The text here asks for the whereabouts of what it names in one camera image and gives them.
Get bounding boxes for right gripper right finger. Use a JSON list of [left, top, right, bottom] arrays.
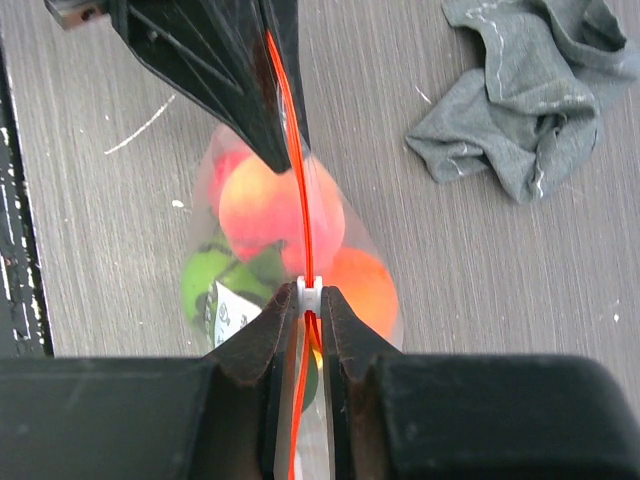
[[321, 287, 639, 479]]

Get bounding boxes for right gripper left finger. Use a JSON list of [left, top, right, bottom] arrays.
[[1, 283, 299, 479]]

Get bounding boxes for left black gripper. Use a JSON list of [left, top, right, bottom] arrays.
[[44, 0, 293, 173]]

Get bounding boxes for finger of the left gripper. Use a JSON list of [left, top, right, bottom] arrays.
[[261, 0, 311, 151]]

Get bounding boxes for red apple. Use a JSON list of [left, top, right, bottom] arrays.
[[207, 148, 252, 215]]

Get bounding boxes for orange fruit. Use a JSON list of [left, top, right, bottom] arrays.
[[322, 247, 399, 341]]

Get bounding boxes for peach fruit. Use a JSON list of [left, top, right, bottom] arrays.
[[218, 154, 346, 275]]

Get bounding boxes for clear zip top bag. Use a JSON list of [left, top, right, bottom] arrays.
[[180, 29, 405, 480]]

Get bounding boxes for grey crumpled cloth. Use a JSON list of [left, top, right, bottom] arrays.
[[406, 1, 639, 204]]

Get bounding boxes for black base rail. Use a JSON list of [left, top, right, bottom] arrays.
[[1, 55, 54, 358]]

